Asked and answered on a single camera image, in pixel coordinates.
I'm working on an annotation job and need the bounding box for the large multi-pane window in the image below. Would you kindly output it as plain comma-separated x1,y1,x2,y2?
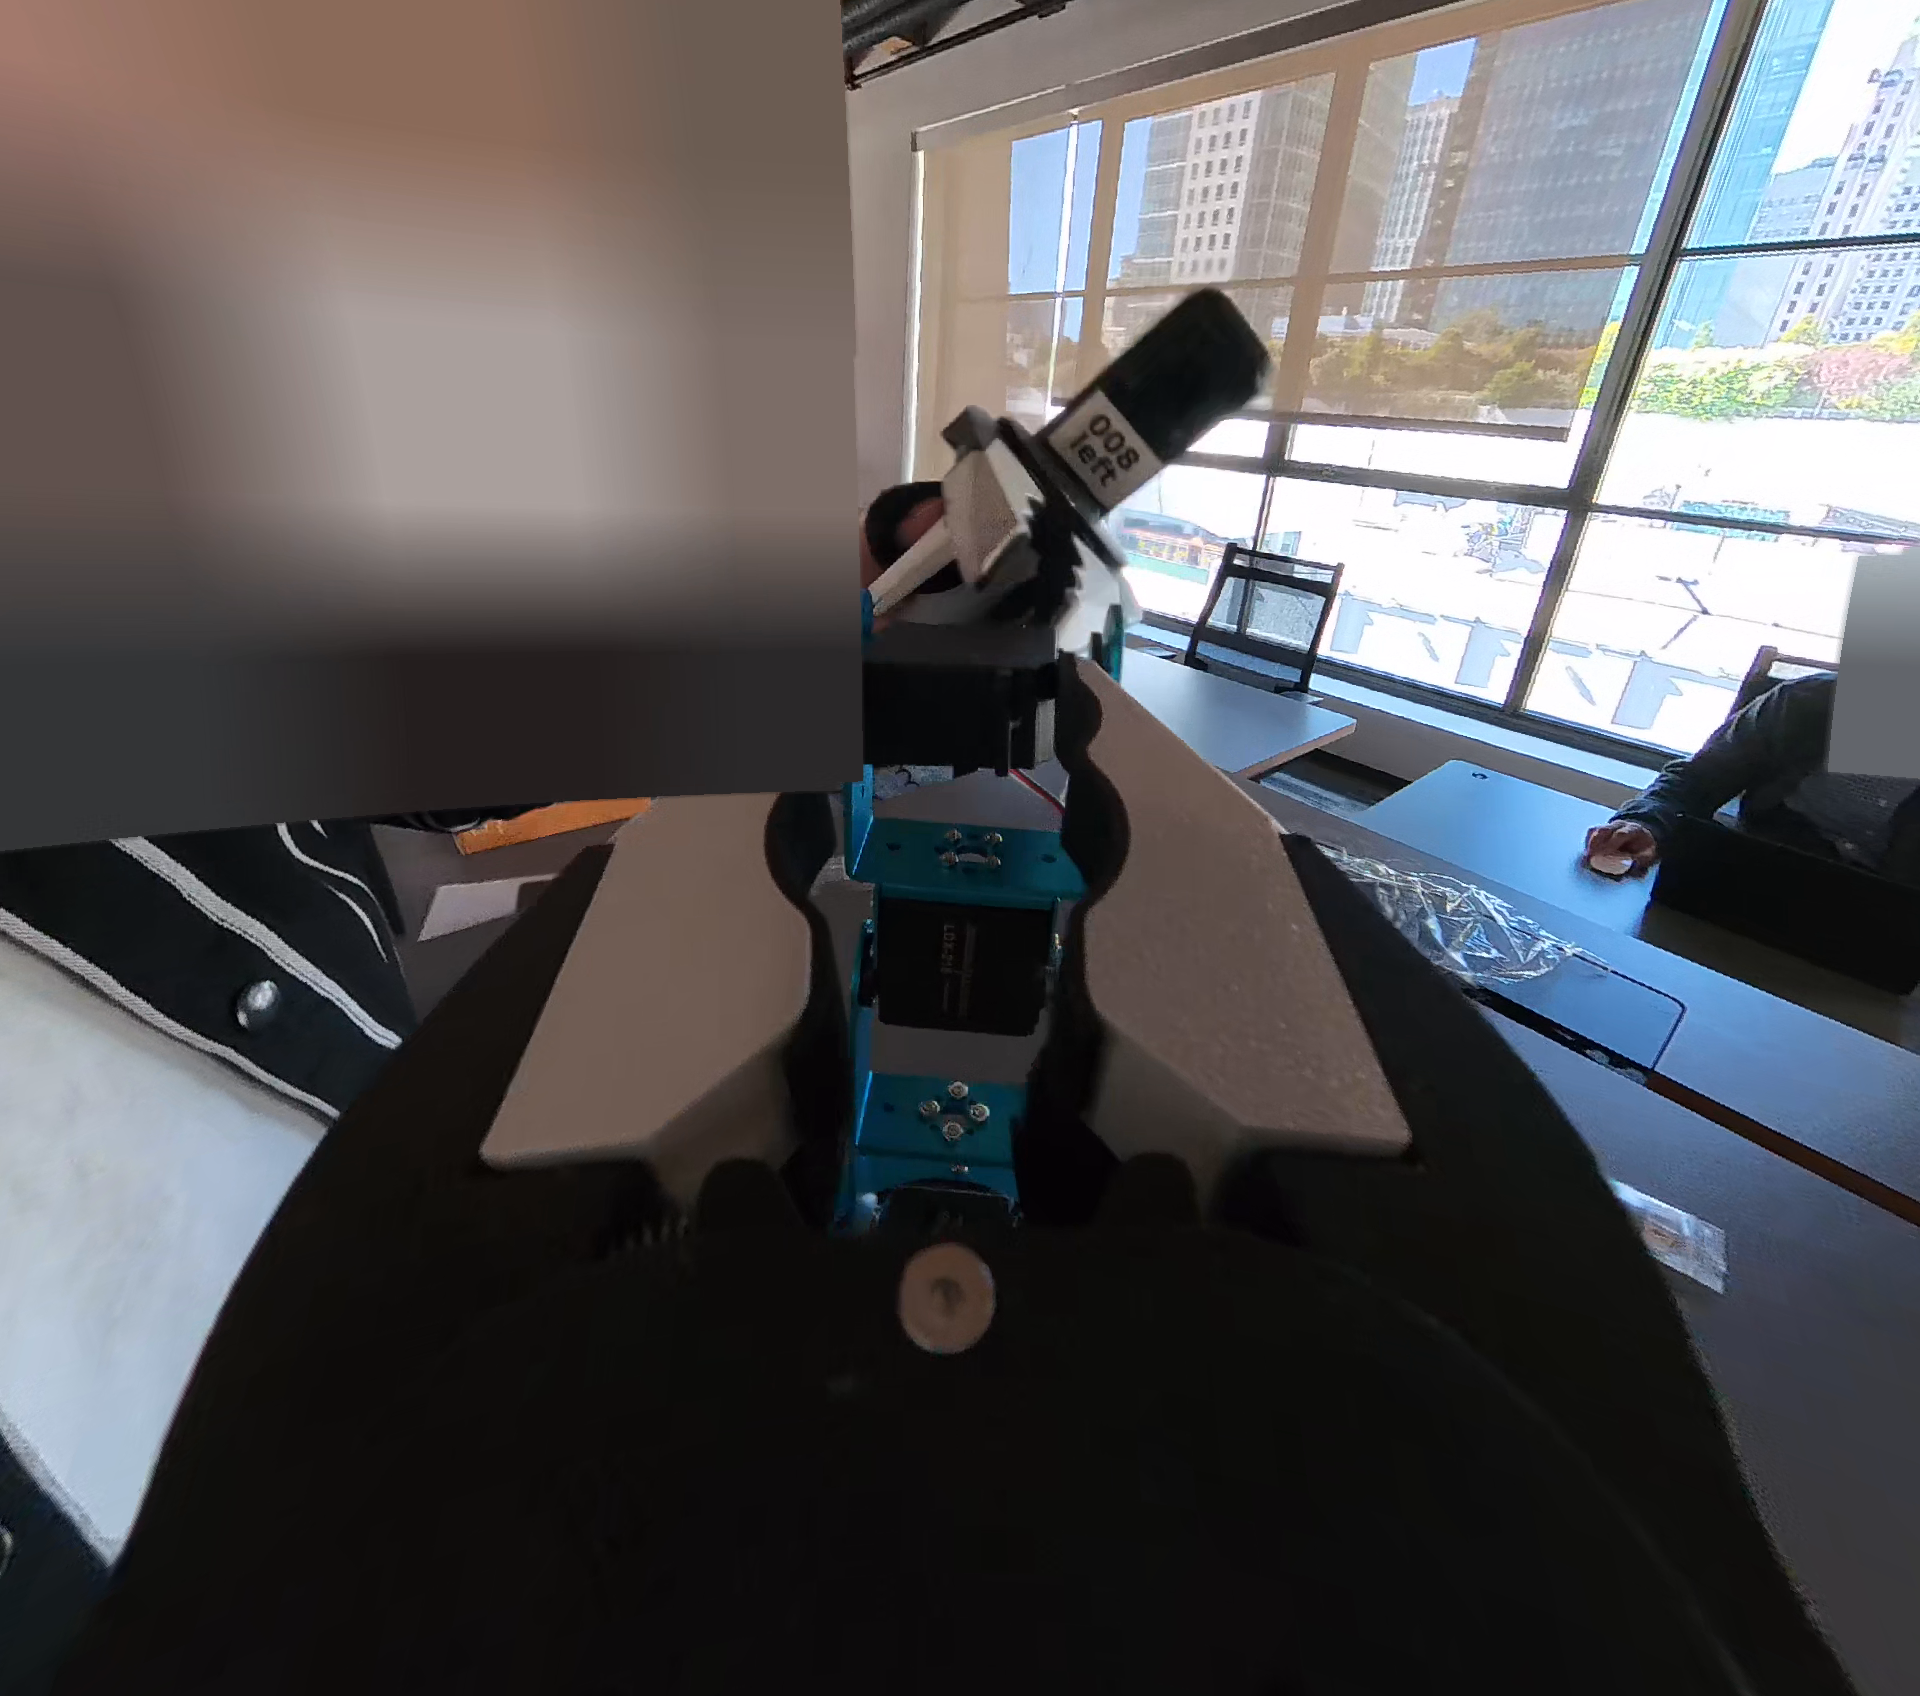
912,0,1920,755

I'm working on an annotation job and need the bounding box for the blue toy robot arm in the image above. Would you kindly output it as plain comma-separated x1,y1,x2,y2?
846,578,1131,1239

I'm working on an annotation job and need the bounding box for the crinkled clear plastic wrap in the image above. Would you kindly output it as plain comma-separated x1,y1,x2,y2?
1312,837,1584,981

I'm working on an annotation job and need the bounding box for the brown wooden chair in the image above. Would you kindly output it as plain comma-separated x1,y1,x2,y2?
1725,642,1841,737

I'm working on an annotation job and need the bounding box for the adjoining grey desk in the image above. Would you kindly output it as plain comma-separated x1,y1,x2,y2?
1275,758,1920,1225

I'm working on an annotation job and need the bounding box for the white paper sheet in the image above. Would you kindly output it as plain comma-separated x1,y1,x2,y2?
417,874,561,945

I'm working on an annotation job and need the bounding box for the black chair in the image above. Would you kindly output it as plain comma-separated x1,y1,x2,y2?
1184,539,1348,696

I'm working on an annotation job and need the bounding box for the dark grey desk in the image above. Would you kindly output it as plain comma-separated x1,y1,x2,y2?
366,801,1920,1696

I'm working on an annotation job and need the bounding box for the sheer roller blind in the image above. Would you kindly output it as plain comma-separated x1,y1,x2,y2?
912,0,1751,445

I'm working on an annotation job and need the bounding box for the black white-striped jacket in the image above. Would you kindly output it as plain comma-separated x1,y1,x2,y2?
0,818,427,1696

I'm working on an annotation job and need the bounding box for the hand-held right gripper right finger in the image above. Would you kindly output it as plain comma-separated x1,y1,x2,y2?
1021,657,1417,1196

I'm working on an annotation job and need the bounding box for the orange flat object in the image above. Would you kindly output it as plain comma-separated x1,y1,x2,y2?
454,795,657,858

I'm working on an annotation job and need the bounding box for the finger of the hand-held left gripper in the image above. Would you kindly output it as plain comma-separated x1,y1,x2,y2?
1055,552,1147,681
867,406,1087,629

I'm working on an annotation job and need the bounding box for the white shirt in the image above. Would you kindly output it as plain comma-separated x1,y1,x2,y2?
0,930,341,1566

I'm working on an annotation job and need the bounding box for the small grey desk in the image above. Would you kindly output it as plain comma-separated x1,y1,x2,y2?
1117,645,1360,780

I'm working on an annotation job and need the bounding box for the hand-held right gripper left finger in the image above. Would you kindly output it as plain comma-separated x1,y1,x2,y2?
481,790,865,1180

